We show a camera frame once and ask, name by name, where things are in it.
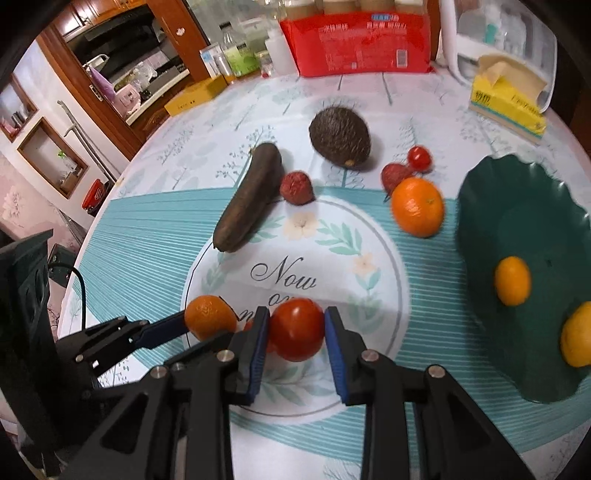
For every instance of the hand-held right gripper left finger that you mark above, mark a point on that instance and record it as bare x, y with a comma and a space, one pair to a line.
258, 364

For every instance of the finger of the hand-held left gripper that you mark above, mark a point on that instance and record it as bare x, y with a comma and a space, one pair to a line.
161, 330
115, 371

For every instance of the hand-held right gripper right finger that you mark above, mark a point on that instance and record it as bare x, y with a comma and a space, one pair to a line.
336, 355

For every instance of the small red tomato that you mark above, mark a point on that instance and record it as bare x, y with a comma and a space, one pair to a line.
246, 326

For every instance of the large red tomato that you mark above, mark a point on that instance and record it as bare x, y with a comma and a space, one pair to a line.
297, 329

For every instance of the small orange mandarin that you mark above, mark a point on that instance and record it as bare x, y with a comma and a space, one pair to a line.
210, 317

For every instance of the dark brown banana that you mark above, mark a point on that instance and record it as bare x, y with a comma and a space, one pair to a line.
249, 198

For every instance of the bright orange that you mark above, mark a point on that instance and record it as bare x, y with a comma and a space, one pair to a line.
418, 206

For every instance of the red lychee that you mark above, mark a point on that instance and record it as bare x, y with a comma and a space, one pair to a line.
297, 188
395, 177

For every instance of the red cherry tomato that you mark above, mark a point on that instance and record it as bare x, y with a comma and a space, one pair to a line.
419, 158

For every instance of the dark green wavy plate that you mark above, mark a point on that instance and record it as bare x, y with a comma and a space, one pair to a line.
508, 221

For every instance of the dark avocado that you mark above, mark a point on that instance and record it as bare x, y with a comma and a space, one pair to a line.
339, 136

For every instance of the red basket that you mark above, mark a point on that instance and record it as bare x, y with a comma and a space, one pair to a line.
94, 196

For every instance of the small yellow-orange mandarin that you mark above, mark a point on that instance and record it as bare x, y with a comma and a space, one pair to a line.
512, 280

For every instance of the pink kitchen appliance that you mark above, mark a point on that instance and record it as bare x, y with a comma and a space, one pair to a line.
128, 99

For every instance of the flat yellow cardboard box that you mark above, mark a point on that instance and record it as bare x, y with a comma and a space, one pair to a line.
196, 94

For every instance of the large yellow orange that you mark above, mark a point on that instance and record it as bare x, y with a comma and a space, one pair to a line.
577, 334

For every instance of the purple cloth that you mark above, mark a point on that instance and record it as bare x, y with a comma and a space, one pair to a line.
102, 83

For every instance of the white and blue carton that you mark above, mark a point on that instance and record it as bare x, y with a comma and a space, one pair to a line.
212, 57

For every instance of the small glass jar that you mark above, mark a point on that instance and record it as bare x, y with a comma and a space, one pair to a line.
264, 64

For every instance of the clear bottle green label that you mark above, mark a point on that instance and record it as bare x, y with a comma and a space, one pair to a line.
238, 55

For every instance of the yellow tissue box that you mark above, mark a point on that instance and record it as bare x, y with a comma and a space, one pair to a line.
503, 110

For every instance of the kitchen range hood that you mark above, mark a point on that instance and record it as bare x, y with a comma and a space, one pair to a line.
115, 27

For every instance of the red plastic package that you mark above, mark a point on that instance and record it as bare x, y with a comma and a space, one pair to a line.
360, 44

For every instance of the white cosmetics organizer box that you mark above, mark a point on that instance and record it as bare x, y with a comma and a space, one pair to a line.
450, 46

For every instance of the white-capped jar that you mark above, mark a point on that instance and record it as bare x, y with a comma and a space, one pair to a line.
339, 5
302, 7
376, 4
411, 5

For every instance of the teal and white bottle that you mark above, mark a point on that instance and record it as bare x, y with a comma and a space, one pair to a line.
491, 23

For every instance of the white cosmetic bottle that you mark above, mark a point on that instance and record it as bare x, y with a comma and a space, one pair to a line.
512, 27

